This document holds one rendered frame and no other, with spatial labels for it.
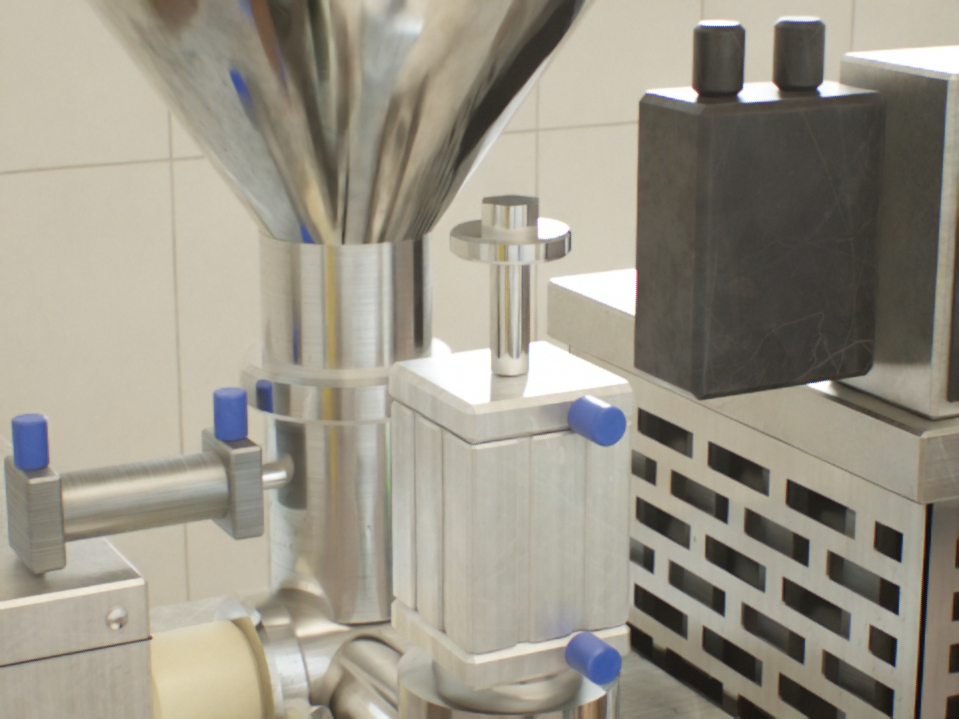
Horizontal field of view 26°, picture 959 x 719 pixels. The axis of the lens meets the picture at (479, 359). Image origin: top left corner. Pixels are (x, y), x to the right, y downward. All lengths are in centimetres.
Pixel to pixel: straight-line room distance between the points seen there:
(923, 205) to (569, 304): 22
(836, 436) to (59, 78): 140
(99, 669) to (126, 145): 147
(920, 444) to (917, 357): 3
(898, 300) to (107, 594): 27
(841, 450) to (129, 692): 25
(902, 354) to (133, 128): 143
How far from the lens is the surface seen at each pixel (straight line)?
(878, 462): 69
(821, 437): 71
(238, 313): 212
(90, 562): 62
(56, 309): 206
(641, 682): 82
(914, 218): 67
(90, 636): 60
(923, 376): 68
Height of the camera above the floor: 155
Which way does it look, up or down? 15 degrees down
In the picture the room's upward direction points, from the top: straight up
